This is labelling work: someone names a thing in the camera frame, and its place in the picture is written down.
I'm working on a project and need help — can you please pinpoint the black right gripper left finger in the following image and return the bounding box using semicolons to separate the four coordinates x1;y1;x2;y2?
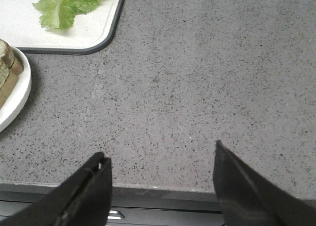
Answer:
0;152;112;226

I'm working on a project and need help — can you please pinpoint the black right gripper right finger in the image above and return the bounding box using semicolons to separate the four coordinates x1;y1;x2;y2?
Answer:
213;140;316;226

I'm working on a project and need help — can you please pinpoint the toasted bread slice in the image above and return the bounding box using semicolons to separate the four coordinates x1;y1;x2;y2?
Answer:
0;57;24;107
0;40;15;87

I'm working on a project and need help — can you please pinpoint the green lettuce leaf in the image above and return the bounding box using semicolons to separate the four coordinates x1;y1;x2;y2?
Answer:
33;0;103;30

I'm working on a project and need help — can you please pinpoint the white round plate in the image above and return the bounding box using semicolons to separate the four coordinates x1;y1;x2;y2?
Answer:
0;47;32;132

